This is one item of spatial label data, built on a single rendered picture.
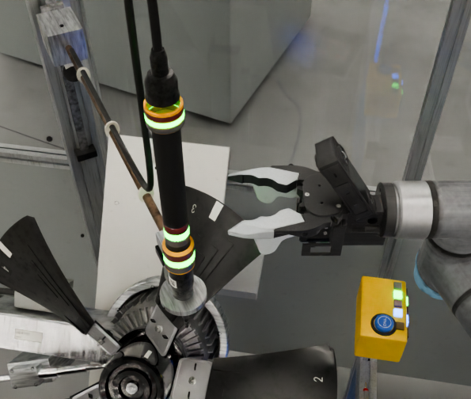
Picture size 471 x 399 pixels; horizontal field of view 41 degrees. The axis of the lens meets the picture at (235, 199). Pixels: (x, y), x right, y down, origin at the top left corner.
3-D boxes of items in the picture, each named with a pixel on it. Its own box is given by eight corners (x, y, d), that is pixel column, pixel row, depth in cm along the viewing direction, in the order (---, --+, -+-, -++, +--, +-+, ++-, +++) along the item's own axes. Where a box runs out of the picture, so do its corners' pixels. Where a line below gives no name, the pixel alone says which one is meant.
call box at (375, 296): (355, 300, 152) (362, 274, 144) (397, 305, 151) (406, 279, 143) (352, 359, 141) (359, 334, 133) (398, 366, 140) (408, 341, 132)
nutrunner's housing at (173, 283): (168, 300, 97) (132, 43, 64) (191, 291, 98) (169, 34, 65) (177, 320, 95) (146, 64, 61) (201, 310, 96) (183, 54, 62)
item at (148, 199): (66, 51, 124) (64, 46, 123) (73, 50, 124) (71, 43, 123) (165, 245, 91) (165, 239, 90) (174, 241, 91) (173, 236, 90)
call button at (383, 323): (374, 317, 137) (375, 312, 136) (393, 319, 137) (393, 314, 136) (374, 332, 135) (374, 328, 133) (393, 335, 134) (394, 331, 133)
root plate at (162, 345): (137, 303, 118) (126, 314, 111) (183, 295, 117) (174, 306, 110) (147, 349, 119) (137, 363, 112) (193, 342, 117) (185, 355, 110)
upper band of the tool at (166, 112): (140, 117, 71) (137, 96, 69) (176, 107, 72) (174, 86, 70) (153, 140, 68) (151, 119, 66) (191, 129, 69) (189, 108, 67)
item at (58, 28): (43, 44, 132) (33, 7, 126) (75, 36, 134) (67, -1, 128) (55, 70, 126) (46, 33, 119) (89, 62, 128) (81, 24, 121)
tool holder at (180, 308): (148, 277, 97) (141, 237, 90) (191, 261, 99) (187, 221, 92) (169, 323, 92) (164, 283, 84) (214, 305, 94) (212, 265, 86)
